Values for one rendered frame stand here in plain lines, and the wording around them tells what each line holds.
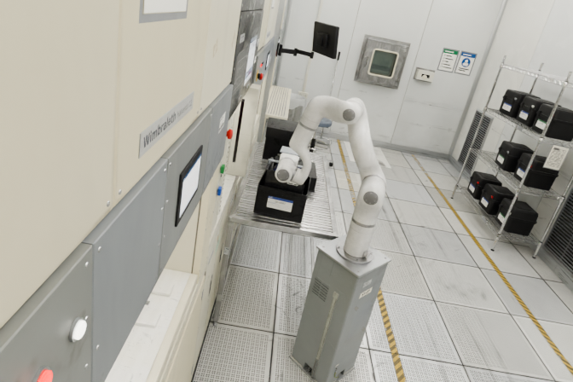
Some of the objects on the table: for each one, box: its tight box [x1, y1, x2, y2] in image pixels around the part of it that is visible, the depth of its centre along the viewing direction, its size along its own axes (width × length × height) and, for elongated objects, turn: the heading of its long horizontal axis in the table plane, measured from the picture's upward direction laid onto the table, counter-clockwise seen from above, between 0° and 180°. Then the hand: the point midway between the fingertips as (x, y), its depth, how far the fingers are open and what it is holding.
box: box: [262, 117, 300, 159], centre depth 315 cm, size 29×29×25 cm
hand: (291, 154), depth 228 cm, fingers closed on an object, 4 cm apart
